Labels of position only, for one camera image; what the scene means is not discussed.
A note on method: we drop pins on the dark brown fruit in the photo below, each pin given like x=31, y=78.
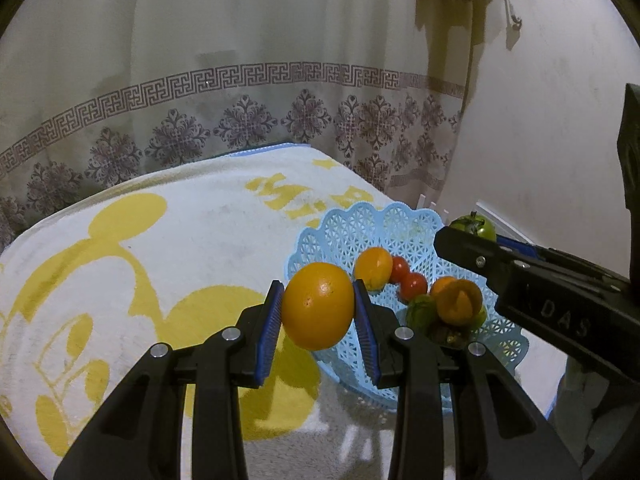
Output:
x=445, y=335

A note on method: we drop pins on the orange tomato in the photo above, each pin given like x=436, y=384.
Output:
x=442, y=285
x=372, y=267
x=460, y=302

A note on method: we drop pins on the green tomato with stem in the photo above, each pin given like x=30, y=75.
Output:
x=482, y=230

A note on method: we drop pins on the small red tomato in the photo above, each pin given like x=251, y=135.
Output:
x=398, y=269

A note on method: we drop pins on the light blue lace basket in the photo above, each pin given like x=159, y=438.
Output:
x=380, y=230

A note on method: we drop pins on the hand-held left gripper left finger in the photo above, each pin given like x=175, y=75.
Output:
x=270, y=330

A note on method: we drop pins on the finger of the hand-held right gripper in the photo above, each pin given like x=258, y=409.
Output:
x=475, y=257
x=520, y=247

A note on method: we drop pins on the large orange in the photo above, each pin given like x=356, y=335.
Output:
x=317, y=305

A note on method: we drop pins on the white yellow printed towel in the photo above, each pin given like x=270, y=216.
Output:
x=200, y=220

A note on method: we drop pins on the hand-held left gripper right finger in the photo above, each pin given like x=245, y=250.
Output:
x=365, y=330

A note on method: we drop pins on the large red tomato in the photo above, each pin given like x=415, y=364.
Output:
x=414, y=285

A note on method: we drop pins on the patterned beige curtain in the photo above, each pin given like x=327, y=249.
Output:
x=250, y=35

